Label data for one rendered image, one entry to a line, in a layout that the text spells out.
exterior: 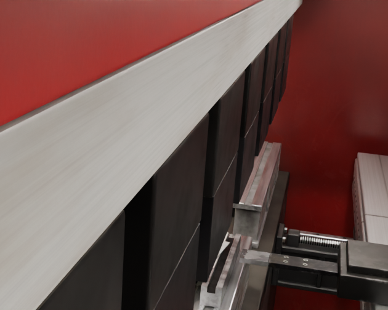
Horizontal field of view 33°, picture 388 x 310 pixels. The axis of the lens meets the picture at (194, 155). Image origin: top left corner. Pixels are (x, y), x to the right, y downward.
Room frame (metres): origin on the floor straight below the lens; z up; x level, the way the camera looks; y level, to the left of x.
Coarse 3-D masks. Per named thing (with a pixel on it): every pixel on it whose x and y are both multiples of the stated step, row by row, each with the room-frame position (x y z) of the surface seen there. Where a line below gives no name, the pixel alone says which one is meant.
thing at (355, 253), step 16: (352, 240) 0.96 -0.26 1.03; (240, 256) 0.93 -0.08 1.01; (256, 256) 0.94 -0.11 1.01; (272, 256) 0.94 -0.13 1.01; (288, 256) 0.95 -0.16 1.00; (352, 256) 0.90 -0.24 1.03; (368, 256) 0.90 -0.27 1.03; (384, 256) 0.91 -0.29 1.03; (320, 272) 0.91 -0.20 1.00; (336, 272) 0.90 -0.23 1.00; (352, 272) 0.87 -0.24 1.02; (368, 272) 0.87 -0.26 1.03; (384, 272) 0.86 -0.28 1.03; (352, 288) 0.86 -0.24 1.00; (368, 288) 0.85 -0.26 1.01; (384, 288) 0.85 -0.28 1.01; (384, 304) 0.85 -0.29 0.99
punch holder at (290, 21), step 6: (288, 24) 1.30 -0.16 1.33; (288, 30) 1.31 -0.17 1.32; (288, 36) 1.33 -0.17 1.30; (288, 42) 1.36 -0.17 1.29; (288, 48) 1.38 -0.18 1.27; (288, 54) 1.41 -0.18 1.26; (288, 60) 1.43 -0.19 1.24; (282, 66) 1.30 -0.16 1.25; (282, 72) 1.30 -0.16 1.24; (282, 78) 1.30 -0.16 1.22; (282, 84) 1.30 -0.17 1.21; (282, 90) 1.33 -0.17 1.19; (282, 96) 1.35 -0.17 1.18
